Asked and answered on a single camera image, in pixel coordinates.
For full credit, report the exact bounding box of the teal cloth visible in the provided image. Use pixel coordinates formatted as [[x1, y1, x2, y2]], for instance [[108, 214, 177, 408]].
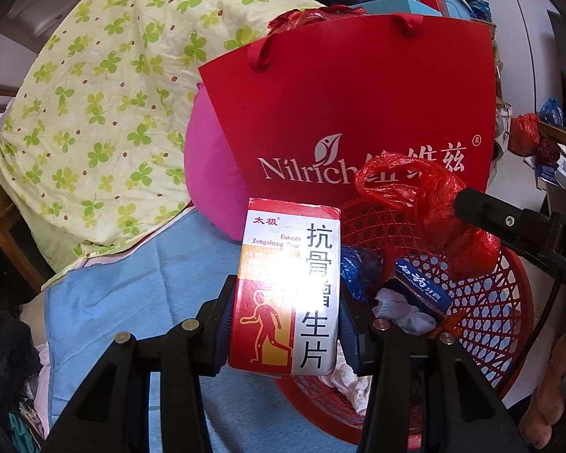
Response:
[[9, 402, 46, 453]]

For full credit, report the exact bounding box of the red plastic mesh basket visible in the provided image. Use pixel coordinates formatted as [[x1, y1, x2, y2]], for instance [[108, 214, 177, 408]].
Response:
[[277, 199, 533, 452]]

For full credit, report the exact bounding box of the magenta pillow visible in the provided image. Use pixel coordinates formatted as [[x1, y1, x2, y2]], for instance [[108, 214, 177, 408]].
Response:
[[184, 84, 249, 241]]

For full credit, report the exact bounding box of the orange red medicine box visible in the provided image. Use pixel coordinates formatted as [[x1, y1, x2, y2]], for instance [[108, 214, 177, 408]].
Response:
[[228, 199, 341, 375]]

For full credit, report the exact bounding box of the brown wooden headboard cabinet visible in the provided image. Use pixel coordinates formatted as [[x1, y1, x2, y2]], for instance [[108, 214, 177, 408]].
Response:
[[0, 80, 53, 294]]

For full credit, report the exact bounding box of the person's hand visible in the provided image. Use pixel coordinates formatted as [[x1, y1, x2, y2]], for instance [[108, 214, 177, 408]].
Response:
[[518, 333, 566, 450]]

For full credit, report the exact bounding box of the light blue towel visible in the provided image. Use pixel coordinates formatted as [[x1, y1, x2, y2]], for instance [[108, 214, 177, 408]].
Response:
[[45, 211, 356, 452]]

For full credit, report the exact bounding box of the black cable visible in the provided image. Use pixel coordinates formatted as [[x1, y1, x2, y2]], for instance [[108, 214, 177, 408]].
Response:
[[495, 277, 564, 397]]

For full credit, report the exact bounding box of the red Nilrich paper bag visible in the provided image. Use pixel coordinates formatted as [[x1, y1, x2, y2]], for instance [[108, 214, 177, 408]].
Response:
[[200, 14, 496, 206]]

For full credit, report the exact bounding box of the blue plastic bag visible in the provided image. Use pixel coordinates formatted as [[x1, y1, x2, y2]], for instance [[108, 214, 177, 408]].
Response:
[[340, 244, 383, 303]]

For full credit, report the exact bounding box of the clover print yellow quilt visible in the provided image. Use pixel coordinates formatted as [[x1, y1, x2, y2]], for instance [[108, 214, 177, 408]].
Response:
[[0, 0, 315, 275]]

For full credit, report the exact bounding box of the white crumpled plastic bag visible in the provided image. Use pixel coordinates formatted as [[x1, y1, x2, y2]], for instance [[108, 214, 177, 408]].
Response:
[[318, 342, 372, 416]]

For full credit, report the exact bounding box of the red plastic bag ball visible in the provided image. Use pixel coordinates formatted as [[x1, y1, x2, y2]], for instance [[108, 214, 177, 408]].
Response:
[[355, 151, 501, 281]]

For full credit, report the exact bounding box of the black crumpled clothing pile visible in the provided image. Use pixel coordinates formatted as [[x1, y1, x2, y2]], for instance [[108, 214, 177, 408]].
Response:
[[0, 299, 40, 452]]

